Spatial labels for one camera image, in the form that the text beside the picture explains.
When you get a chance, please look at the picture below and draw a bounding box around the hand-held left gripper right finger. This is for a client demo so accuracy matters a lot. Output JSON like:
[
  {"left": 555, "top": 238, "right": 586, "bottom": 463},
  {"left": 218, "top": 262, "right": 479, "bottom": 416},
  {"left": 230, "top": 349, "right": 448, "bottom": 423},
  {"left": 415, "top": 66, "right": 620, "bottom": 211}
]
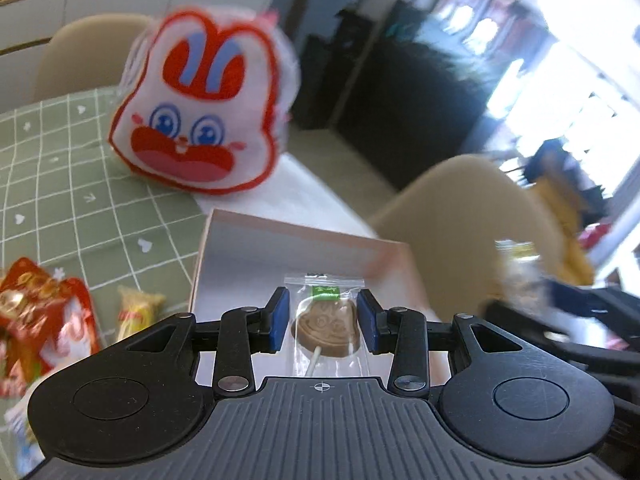
[{"left": 356, "top": 288, "right": 548, "bottom": 400}]

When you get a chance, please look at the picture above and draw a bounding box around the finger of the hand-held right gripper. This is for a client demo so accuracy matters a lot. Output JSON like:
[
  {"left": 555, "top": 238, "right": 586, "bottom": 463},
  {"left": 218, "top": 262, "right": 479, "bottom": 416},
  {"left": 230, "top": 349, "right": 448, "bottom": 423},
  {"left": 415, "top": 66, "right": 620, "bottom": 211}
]
[
  {"left": 562, "top": 344, "right": 640, "bottom": 408},
  {"left": 481, "top": 280, "right": 640, "bottom": 348}
]

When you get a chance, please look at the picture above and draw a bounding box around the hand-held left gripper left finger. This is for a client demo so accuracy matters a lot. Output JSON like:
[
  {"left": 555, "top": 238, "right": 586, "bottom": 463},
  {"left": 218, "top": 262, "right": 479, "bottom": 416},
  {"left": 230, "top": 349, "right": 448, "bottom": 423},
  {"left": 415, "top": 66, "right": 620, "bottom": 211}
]
[{"left": 102, "top": 286, "right": 291, "bottom": 399}]

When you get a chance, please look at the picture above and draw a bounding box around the brown lollipop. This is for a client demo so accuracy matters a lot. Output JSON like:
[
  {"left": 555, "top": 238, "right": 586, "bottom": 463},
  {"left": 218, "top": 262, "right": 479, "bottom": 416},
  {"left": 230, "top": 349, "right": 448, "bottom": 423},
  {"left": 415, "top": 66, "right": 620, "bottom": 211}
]
[{"left": 283, "top": 272, "right": 369, "bottom": 378}]

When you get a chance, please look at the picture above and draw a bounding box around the pink cardboard box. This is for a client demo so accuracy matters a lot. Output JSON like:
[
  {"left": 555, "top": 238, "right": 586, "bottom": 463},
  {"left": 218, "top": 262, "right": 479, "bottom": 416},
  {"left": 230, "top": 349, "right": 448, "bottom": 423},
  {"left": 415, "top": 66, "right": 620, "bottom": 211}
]
[{"left": 189, "top": 208, "right": 441, "bottom": 378}]

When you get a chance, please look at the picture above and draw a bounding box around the pale green snack packet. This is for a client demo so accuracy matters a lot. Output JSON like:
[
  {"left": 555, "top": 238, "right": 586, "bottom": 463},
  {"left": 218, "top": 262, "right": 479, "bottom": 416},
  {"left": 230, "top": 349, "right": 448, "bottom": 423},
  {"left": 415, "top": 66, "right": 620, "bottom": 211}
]
[{"left": 494, "top": 239, "right": 548, "bottom": 306}]

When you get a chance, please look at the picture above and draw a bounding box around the red white snack packet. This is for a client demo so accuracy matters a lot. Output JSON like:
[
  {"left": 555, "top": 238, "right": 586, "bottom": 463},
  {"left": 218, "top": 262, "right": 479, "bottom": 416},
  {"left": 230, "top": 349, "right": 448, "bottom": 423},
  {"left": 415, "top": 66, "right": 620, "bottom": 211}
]
[{"left": 27, "top": 277, "right": 104, "bottom": 378}]

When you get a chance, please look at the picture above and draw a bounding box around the blue white snack packet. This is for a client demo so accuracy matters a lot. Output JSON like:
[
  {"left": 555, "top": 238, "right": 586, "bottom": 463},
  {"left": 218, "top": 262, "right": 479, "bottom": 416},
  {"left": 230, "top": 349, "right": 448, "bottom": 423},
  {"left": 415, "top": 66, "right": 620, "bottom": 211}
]
[{"left": 4, "top": 392, "right": 47, "bottom": 478}]

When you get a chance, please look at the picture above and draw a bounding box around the beige chair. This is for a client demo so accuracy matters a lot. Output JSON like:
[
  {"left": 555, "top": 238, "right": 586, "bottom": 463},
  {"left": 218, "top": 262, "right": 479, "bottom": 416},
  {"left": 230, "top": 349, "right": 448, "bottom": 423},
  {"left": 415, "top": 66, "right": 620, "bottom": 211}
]
[
  {"left": 31, "top": 12, "right": 153, "bottom": 106},
  {"left": 369, "top": 154, "right": 597, "bottom": 328}
]

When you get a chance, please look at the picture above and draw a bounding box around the yellow snack packet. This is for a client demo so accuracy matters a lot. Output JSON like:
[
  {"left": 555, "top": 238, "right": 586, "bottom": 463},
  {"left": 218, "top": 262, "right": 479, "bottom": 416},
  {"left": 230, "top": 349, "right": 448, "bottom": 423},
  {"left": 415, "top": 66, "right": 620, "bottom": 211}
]
[{"left": 116, "top": 285, "right": 167, "bottom": 347}]

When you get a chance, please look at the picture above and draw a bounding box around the red white rabbit plush bag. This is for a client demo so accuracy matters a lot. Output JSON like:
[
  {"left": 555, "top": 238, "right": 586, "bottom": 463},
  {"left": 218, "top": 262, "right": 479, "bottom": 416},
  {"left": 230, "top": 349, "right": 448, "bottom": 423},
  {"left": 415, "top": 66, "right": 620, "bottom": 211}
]
[{"left": 107, "top": 6, "right": 301, "bottom": 195}]

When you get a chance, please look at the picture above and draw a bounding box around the black cabinet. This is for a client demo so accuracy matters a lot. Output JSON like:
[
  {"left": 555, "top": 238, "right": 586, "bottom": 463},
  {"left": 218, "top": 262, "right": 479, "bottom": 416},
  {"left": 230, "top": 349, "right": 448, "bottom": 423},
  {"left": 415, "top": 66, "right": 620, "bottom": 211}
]
[{"left": 292, "top": 0, "right": 503, "bottom": 192}]

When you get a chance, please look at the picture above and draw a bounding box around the green checked tablecloth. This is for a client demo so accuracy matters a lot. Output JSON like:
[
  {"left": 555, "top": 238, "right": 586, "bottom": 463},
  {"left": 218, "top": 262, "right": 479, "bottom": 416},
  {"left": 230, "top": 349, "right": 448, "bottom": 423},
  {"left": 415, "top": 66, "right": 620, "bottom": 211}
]
[{"left": 0, "top": 86, "right": 211, "bottom": 431}]

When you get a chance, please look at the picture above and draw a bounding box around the red gold snack packet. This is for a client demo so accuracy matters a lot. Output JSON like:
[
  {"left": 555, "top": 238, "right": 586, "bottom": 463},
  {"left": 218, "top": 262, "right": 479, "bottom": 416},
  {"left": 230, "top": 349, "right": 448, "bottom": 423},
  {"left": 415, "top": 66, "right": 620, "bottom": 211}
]
[{"left": 0, "top": 256, "right": 57, "bottom": 398}]

